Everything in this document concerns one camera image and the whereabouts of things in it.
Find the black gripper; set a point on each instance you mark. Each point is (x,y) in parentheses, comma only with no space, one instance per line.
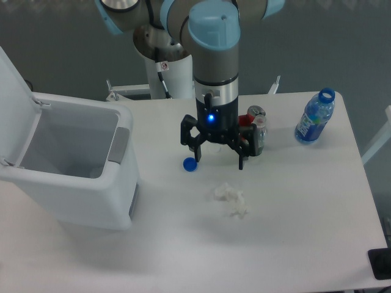
(219,125)

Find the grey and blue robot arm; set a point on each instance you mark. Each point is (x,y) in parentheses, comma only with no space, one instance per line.
(209,31)

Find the white crumpled paper ball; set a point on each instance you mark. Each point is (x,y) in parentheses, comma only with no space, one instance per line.
(234,198)

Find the red soda can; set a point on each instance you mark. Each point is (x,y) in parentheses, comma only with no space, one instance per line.
(252,112)

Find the blue bottle cap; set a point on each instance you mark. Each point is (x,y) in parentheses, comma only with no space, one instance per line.
(190,164)

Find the blue plastic drink bottle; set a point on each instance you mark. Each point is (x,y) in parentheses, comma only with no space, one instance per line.
(316,115)

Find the white trash bin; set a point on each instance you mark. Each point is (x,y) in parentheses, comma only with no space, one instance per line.
(80,165)

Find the white bin lid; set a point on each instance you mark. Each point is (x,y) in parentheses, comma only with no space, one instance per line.
(20,113)

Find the black device at table edge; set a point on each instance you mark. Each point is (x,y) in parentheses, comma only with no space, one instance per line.
(380,263)

